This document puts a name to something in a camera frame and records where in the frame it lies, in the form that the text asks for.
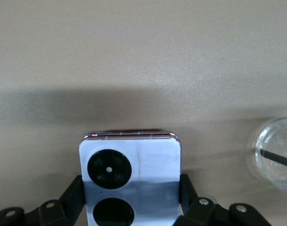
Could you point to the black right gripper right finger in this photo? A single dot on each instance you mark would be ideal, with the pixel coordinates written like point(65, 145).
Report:
point(204, 214)

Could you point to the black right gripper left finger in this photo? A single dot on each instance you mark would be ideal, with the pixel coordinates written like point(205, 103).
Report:
point(63, 212)

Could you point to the lilac flip phone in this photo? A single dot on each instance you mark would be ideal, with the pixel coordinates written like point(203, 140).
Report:
point(153, 160)

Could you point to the black drinking straw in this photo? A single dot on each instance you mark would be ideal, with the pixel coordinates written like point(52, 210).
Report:
point(280, 160)

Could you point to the clear plastic cup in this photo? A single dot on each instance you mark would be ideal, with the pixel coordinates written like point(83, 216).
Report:
point(275, 141)

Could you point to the brown table cover sheet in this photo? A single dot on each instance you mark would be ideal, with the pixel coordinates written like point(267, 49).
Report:
point(134, 47)

